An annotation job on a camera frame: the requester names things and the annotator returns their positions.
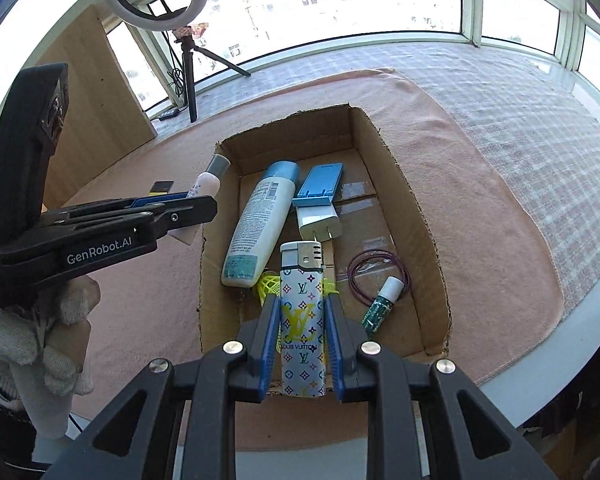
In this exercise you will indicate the black power strip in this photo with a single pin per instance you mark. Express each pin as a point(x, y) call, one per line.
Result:
point(168, 113)

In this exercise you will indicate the blue phone stand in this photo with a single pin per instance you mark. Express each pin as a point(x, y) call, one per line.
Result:
point(320, 177)

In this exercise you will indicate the cardboard box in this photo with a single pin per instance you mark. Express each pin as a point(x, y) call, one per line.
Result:
point(380, 170)

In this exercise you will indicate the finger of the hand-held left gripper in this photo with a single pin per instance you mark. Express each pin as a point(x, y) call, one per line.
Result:
point(160, 201)
point(180, 215)

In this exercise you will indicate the white charger plug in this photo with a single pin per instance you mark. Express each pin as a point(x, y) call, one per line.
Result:
point(317, 220)

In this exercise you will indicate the green lip balm tube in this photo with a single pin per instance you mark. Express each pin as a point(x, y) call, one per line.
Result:
point(380, 310)

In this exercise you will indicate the wooden board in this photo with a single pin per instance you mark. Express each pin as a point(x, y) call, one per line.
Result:
point(105, 110)

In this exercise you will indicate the pink patterned tripod mount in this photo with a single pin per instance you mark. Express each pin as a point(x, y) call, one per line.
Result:
point(190, 32)

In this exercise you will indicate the person's left hand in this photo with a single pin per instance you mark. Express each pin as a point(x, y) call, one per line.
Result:
point(45, 350)

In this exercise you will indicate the white patterned lighter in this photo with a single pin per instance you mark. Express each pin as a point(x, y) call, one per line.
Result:
point(302, 320)

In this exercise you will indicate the black tripod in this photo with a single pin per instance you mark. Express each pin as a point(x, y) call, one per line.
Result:
point(190, 90)

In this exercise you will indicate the small pink bottle grey cap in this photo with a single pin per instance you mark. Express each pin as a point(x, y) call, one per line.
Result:
point(205, 187)

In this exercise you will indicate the white lotion bottle blue cap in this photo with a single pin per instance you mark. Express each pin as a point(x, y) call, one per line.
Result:
point(260, 220)

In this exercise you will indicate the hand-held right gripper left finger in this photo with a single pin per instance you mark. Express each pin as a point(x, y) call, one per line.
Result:
point(267, 345)

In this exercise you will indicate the white window frame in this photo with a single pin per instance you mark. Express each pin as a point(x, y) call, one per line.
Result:
point(472, 0)

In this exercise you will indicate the yellow and black ruler card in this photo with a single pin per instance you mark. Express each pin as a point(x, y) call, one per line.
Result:
point(161, 188)

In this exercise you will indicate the yellow-green mesh item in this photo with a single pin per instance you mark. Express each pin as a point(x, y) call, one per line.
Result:
point(270, 287)

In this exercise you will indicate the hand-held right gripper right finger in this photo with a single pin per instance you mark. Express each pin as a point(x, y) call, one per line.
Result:
point(334, 345)

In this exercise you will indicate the plaid cloth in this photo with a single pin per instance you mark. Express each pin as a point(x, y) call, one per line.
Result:
point(530, 135)

